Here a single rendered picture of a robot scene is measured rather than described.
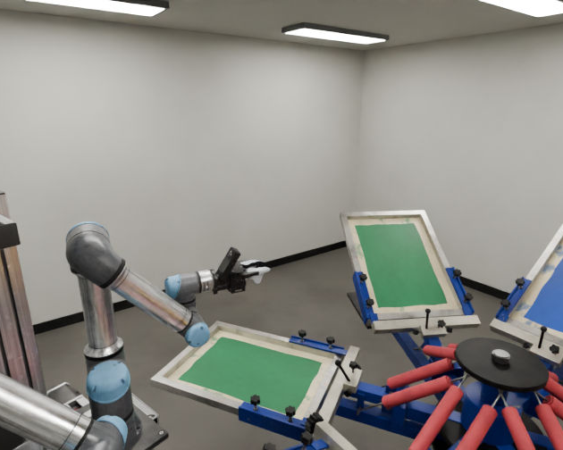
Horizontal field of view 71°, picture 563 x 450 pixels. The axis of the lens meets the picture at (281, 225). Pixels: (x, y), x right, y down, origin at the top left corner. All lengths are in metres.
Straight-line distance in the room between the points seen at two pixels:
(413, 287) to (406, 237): 0.38
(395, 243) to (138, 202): 2.96
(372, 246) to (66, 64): 3.24
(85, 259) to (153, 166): 3.52
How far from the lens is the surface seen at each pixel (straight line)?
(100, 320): 1.36
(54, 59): 4.41
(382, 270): 2.47
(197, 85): 4.80
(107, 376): 1.33
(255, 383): 2.06
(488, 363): 1.74
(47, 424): 0.93
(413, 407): 1.92
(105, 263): 1.15
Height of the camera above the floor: 2.24
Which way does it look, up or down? 17 degrees down
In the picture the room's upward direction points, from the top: straight up
